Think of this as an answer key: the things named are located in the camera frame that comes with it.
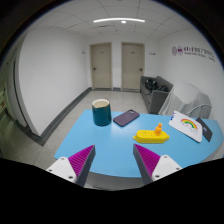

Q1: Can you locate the wall logo sign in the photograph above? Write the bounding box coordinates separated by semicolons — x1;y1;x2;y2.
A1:
171;45;215;62

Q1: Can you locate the ceiling strip light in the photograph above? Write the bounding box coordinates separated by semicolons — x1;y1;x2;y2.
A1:
93;17;145;23

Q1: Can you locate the white covered chair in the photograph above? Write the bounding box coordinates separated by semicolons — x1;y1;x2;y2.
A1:
158;82;212;119

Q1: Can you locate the beige door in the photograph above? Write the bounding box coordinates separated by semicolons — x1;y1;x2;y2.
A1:
122;43;144;90
91;43;111;89

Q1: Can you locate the dark grey notebook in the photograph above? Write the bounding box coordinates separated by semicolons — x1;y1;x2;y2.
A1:
196;118;213;142

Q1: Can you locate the dark teal mug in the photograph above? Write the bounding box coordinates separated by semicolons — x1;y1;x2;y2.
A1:
92;99;111;126

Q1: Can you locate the purple smartphone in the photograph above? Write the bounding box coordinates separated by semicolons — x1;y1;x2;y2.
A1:
113;109;140;127

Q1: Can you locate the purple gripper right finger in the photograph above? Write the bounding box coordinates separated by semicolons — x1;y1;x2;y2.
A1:
133;144;182;185

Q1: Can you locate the white rainbow card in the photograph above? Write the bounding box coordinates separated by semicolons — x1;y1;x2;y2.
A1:
169;111;202;143

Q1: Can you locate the left beige door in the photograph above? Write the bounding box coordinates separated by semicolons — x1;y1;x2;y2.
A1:
91;43;111;89

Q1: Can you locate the right beige door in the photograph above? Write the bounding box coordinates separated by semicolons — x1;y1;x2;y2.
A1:
122;43;144;90

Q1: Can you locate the black bag on sofa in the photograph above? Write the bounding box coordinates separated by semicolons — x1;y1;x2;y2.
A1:
145;79;169;92

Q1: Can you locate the orange charger plug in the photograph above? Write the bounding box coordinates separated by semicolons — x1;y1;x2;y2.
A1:
154;123;162;136

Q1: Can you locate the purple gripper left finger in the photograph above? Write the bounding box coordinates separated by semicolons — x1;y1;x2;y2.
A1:
47;145;96;187

